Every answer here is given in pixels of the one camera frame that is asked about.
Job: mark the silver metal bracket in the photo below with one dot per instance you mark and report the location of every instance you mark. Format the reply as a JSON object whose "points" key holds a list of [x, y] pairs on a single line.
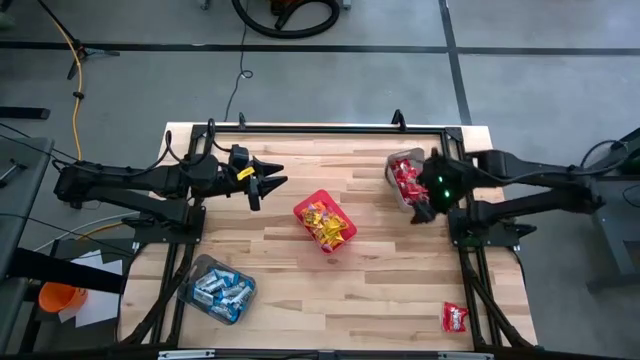
{"points": [[185, 354], [465, 356]]}

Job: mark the white paper sheet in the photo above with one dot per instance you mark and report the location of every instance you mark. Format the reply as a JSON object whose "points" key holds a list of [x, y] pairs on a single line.
{"points": [[100, 307]]}

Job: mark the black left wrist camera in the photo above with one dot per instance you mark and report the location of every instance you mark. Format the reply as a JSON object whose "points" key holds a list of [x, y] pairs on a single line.
{"points": [[239, 157]]}

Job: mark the black flat bar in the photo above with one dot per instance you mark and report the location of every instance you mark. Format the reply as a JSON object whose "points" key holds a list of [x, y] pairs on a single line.
{"points": [[25, 112]]}

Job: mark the grey metal tool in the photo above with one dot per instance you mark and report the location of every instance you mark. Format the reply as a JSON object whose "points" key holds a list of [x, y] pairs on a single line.
{"points": [[12, 171]]}

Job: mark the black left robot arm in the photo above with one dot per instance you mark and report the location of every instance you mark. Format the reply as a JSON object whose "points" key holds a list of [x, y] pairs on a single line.
{"points": [[125, 177]]}

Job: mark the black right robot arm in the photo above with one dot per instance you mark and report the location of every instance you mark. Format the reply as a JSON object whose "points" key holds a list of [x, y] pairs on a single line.
{"points": [[525, 167]]}

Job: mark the orange cup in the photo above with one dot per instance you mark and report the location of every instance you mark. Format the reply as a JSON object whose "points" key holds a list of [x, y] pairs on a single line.
{"points": [[57, 297]]}

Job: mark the dark grey metal stand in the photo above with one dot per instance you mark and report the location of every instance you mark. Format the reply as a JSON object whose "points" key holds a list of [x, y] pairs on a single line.
{"points": [[610, 235]]}

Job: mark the clear grey plastic bin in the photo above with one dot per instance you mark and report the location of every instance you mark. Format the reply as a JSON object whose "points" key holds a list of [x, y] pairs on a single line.
{"points": [[186, 292]]}

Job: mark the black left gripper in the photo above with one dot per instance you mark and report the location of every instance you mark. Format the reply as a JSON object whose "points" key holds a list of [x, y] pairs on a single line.
{"points": [[235, 185]]}

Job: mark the yellow tag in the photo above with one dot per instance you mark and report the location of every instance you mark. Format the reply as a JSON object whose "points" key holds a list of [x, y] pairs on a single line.
{"points": [[246, 173]]}

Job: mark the blue and silver candy packet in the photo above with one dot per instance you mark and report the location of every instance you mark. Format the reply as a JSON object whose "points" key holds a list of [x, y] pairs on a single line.
{"points": [[243, 301], [207, 281], [232, 292], [203, 298], [222, 313], [226, 278], [248, 286]]}

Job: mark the white plastic bin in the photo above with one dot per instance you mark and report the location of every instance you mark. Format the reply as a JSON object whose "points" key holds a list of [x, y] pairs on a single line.
{"points": [[407, 152]]}

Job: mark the black floor tripod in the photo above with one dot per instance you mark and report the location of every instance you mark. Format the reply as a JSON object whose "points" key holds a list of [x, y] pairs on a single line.
{"points": [[80, 50]]}

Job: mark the pink plastic bin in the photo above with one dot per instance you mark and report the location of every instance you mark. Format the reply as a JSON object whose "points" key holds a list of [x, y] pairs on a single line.
{"points": [[320, 196]]}

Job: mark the grey side table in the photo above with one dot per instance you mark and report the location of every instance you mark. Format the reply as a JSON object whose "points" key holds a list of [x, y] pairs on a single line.
{"points": [[25, 210]]}

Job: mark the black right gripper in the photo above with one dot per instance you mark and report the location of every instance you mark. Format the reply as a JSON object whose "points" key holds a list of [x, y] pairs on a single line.
{"points": [[450, 175]]}

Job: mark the black beam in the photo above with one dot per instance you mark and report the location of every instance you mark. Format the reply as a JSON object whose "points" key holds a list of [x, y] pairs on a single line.
{"points": [[65, 272]]}

